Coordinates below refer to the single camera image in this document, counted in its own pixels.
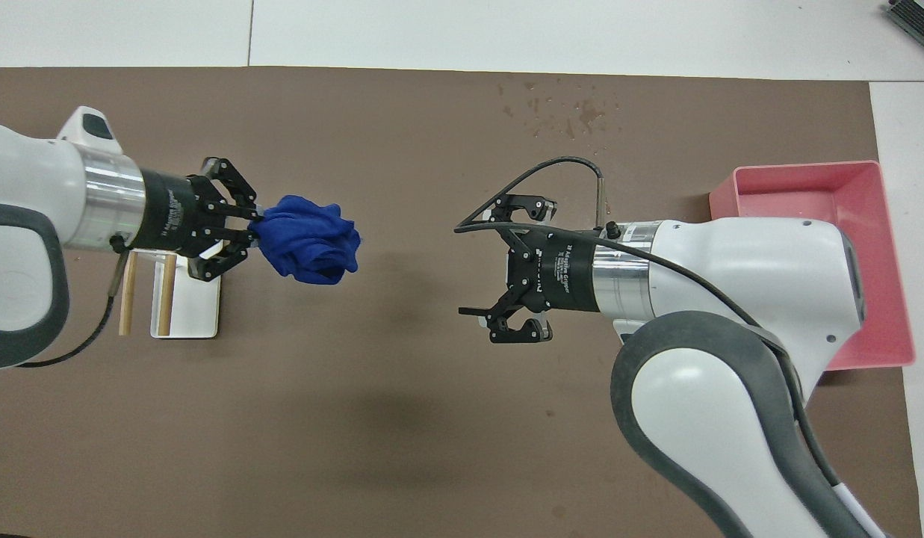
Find brown table mat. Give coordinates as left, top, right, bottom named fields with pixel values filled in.
left=0, top=66, right=924, bottom=538

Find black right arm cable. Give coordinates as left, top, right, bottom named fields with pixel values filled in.
left=454, top=156, right=862, bottom=516

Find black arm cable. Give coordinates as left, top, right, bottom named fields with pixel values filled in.
left=17, top=238, right=131, bottom=368
left=454, top=156, right=862, bottom=516

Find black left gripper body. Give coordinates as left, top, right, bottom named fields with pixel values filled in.
left=137, top=170, right=235, bottom=256

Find grey ridged device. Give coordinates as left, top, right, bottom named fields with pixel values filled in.
left=884, top=0, right=924, bottom=47

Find scattered water droplets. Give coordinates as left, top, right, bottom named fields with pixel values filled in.
left=497, top=75, right=621, bottom=144

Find blue towel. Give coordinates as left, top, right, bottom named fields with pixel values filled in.
left=249, top=195, right=362, bottom=285

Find white rack with wooden rods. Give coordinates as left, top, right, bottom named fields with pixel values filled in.
left=149, top=254, right=222, bottom=339

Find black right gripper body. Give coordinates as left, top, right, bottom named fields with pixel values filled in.
left=508, top=228, right=598, bottom=315

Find pink plastic bin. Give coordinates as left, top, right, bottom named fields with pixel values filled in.
left=708, top=160, right=917, bottom=372

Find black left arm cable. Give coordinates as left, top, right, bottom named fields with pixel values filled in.
left=17, top=238, right=131, bottom=368

